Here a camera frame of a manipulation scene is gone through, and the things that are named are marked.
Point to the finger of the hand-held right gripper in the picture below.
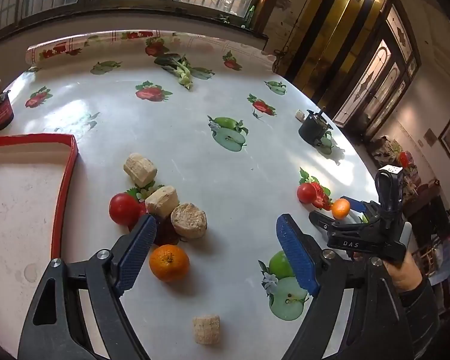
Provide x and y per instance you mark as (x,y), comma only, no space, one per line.
(324,221)
(358,205)

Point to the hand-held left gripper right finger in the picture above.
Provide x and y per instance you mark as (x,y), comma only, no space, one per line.
(296,255)

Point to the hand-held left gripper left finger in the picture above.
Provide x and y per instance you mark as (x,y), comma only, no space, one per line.
(137,255)

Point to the orange tangerine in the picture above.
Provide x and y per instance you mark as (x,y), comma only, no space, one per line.
(340,209)
(169,262)

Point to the red tomato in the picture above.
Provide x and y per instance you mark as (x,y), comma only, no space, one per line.
(306,192)
(123,209)

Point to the beige sugarcane piece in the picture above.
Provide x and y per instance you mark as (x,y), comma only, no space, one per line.
(162,201)
(140,170)
(206,330)
(189,220)

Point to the red rimmed white tray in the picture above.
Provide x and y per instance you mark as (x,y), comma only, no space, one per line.
(18,195)

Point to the person's right forearm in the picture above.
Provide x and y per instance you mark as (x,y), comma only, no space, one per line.
(420,318)

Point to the person's right hand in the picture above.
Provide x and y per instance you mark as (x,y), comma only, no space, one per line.
(403,272)

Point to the cluttered side shelf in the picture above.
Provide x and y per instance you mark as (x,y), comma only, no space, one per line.
(431,202)

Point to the black round jar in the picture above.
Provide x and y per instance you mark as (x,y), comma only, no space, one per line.
(313,129)

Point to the stained glass door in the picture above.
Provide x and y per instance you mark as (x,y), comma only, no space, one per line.
(375,78)

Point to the green bok choy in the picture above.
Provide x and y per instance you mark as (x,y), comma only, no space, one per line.
(176,68)

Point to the black jar with red label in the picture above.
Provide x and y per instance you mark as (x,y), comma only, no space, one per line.
(0,114)

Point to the green bottle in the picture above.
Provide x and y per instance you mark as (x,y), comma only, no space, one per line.
(250,13)

